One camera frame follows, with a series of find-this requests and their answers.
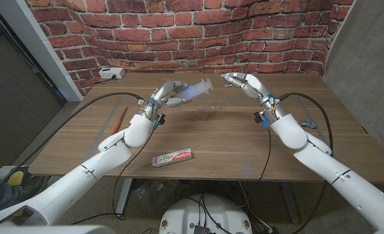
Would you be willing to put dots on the white robot torso edge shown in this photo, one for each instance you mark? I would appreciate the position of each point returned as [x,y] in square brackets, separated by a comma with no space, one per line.
[48,230]

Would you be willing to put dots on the small grey crumpled object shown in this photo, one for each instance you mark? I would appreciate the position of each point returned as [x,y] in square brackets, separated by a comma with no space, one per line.
[309,124]

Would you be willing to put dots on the clear plastic film piece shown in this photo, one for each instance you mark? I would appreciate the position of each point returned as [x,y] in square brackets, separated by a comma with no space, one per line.
[208,110]

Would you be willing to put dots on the red brown pen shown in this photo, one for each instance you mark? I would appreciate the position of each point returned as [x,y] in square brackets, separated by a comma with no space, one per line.
[121,120]

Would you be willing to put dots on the toothpaste box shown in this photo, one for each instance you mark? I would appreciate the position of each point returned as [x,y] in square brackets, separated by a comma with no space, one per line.
[172,157]

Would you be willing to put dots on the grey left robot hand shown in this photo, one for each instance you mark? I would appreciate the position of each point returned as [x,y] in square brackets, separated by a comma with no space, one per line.
[159,96]

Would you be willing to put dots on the white power strip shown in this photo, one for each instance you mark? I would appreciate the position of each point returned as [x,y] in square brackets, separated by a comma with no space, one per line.
[110,73]

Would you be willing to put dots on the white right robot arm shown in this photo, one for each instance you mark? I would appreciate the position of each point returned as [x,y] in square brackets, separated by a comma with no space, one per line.
[325,162]

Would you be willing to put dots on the large clear plastic syringe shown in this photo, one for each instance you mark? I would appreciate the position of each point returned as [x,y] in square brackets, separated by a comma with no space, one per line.
[196,89]

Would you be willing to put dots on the clear plastic bag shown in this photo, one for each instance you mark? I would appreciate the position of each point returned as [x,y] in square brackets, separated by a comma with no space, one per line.
[152,195]

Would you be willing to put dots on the yellow black floor pedal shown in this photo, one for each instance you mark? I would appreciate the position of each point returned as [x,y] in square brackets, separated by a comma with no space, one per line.
[16,178]

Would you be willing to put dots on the white door frame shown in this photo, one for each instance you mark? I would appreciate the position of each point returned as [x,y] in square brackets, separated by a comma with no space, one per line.
[32,39]

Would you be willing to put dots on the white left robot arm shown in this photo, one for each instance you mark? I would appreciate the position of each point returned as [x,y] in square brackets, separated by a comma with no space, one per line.
[81,175]

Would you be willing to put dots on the grey table leg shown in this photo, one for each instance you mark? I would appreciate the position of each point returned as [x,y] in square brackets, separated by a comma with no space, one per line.
[123,198]
[289,201]

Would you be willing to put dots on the red brick printed backdrop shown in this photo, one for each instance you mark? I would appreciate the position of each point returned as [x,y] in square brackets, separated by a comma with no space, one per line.
[191,32]

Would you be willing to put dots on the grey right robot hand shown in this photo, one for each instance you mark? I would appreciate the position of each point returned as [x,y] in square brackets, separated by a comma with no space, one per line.
[253,86]

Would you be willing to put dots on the dark grey door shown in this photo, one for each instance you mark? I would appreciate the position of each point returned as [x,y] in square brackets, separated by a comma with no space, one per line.
[9,97]

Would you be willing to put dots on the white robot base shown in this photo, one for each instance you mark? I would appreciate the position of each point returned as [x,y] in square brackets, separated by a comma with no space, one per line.
[185,214]

